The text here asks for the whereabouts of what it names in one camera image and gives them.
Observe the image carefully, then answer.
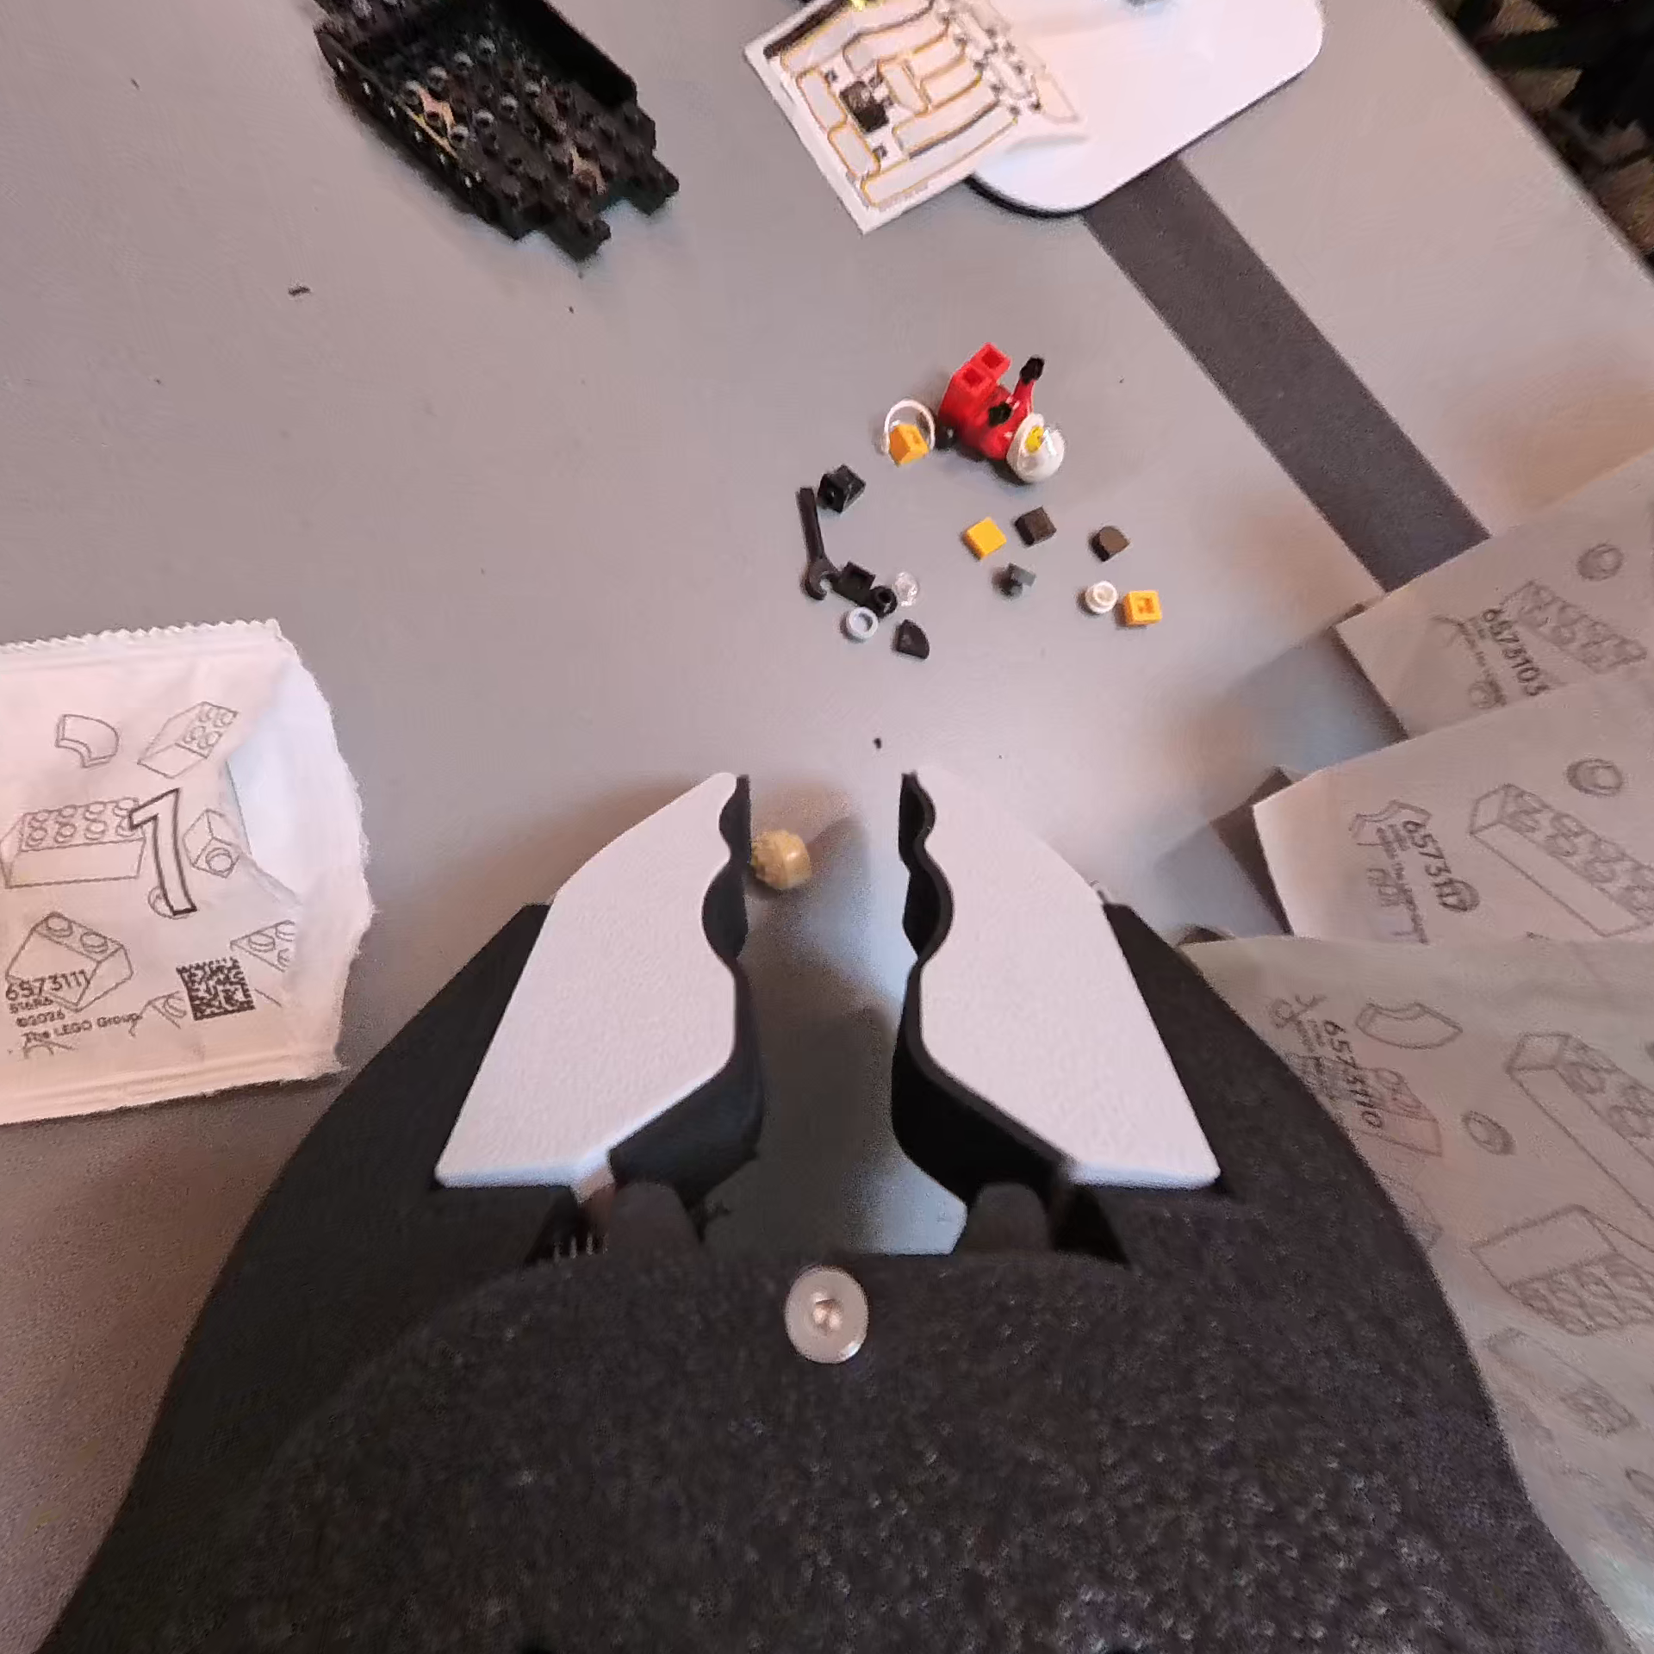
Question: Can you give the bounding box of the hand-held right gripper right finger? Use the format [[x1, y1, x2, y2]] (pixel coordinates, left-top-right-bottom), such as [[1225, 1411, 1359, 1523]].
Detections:
[[889, 765, 1225, 1220]]

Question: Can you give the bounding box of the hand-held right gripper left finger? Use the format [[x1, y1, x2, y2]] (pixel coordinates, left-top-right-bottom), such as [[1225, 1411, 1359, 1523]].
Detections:
[[434, 773, 767, 1218]]

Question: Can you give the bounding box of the small white paper bag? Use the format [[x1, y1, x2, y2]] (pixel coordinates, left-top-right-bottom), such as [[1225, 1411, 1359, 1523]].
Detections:
[[0, 619, 381, 1129]]

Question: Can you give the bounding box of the red toy minifigure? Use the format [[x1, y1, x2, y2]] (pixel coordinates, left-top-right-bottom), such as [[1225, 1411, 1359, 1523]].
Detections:
[[938, 344, 1068, 487]]

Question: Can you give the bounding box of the grey desk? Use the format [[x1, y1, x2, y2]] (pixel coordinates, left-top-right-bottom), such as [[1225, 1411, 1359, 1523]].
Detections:
[[0, 0, 1654, 1654]]

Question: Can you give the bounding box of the printed white paper bag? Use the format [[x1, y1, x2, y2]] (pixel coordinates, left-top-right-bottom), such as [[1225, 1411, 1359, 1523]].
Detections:
[[1332, 446, 1654, 741], [1251, 672, 1654, 948], [1178, 930, 1654, 1654]]

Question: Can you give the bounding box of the cluster of black yellow bricks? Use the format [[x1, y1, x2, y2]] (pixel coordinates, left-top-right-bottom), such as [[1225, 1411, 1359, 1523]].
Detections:
[[798, 401, 1166, 664]]

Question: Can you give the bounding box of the yellow black sticker sheet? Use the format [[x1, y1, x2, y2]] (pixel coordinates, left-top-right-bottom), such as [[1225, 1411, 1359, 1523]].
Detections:
[[745, 0, 1088, 235]]

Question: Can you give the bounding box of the black toy chassis plate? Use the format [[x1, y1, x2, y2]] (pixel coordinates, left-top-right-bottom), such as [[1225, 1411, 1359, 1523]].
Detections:
[[314, 0, 680, 261]]

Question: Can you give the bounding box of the white book stand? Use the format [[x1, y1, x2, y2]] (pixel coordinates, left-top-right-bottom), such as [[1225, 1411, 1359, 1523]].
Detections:
[[969, 0, 1326, 210]]

